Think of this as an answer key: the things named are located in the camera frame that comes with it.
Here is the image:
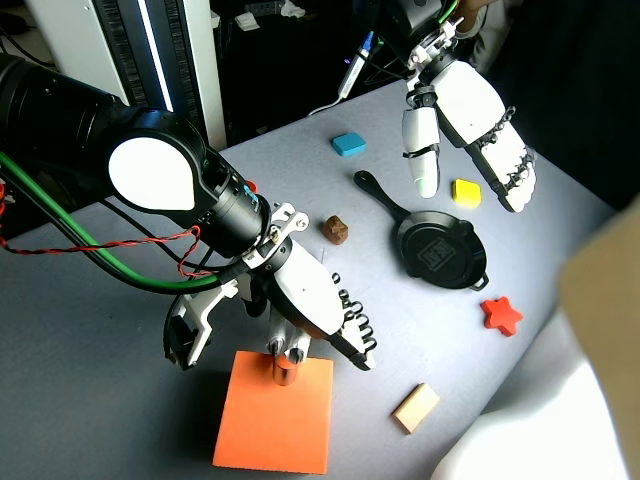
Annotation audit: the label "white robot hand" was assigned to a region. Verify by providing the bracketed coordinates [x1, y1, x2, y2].
[242, 238, 379, 372]
[401, 59, 539, 214]

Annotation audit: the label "brown chocolate piece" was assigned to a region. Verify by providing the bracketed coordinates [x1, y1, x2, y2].
[321, 214, 350, 247]

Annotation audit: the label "metal tongs with taped handles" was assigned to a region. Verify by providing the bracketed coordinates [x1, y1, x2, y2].
[266, 247, 329, 389]

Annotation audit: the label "orange square foam block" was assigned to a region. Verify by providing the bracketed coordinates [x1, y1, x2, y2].
[212, 349, 335, 475]

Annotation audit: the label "black cast iron skillet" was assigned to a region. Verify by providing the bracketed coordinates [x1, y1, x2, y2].
[352, 169, 491, 292]

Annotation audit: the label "person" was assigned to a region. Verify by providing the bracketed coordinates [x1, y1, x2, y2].
[457, 0, 507, 66]

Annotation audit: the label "yellow rounded block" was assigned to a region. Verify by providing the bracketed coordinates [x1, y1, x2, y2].
[452, 178, 483, 208]

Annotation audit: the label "blue rounded block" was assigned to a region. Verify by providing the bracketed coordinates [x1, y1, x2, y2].
[331, 131, 368, 158]

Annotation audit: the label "wooden rectangular block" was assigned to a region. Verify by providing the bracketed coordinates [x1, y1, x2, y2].
[391, 382, 442, 435]

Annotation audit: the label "red star block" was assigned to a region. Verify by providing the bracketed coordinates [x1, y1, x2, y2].
[480, 295, 525, 338]

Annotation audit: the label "white robot body column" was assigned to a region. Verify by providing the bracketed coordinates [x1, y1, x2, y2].
[24, 0, 229, 151]

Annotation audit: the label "tan cardboard panel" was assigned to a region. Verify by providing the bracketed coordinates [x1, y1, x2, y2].
[558, 192, 640, 480]

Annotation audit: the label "white power strip with cable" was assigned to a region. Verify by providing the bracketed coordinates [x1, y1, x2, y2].
[307, 29, 384, 117]

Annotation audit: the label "red black twisted cable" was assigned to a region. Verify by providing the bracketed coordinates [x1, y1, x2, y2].
[0, 224, 217, 280]

